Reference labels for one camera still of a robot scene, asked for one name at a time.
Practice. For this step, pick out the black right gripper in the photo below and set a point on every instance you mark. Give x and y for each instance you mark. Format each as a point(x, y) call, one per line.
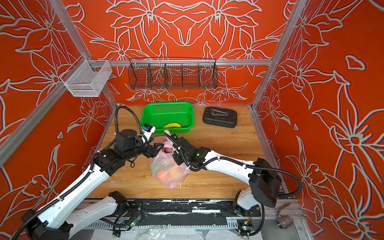
point(174, 155)

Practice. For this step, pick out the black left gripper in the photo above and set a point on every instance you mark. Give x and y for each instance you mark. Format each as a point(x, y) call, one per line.
point(153, 150)

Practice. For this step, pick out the pink plastic bag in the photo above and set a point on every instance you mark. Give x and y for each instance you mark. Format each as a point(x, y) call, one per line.
point(163, 166)

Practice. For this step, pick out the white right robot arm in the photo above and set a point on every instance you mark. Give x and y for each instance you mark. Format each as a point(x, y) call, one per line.
point(262, 180)

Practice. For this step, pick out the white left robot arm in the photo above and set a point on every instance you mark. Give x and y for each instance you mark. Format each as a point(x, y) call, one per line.
point(57, 221)

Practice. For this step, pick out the yellow banana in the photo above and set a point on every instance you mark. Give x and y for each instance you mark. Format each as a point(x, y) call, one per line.
point(172, 125)

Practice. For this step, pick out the green plastic basket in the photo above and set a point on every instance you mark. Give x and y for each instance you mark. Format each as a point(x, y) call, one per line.
point(161, 114)

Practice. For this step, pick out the black plastic tool case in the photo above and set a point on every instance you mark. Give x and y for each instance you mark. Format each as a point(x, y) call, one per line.
point(220, 117)

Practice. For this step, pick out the clear plastic wrap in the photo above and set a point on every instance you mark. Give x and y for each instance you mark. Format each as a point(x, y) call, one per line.
point(158, 234)

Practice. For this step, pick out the metal pipe fitting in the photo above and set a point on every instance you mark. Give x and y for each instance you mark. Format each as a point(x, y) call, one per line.
point(283, 221)

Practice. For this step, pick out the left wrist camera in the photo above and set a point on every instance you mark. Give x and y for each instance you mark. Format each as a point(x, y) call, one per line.
point(146, 132)

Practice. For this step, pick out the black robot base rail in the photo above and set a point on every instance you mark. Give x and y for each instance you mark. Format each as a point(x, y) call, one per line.
point(202, 214)

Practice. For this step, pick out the black wire wall basket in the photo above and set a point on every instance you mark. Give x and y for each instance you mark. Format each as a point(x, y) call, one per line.
point(173, 74)

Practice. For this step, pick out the white wire wall basket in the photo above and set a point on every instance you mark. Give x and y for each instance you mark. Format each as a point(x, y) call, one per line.
point(84, 78)

